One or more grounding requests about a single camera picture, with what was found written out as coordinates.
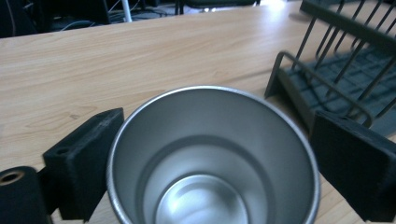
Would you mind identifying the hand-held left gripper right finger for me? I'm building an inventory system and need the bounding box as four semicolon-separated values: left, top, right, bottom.
309;110;396;223

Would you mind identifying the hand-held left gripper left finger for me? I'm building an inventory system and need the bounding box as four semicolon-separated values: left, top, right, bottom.
42;107;125;222

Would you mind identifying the stainless steel cup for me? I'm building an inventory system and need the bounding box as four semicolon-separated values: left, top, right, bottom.
106;85;321;224

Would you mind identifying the white metal stand pole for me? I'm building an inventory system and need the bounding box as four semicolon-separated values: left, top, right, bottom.
120;0;133;23

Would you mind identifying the black wire dish rack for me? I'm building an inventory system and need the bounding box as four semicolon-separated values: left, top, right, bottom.
264;0;396;138

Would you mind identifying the grey cable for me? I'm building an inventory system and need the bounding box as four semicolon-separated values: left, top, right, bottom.
59;20;94;32

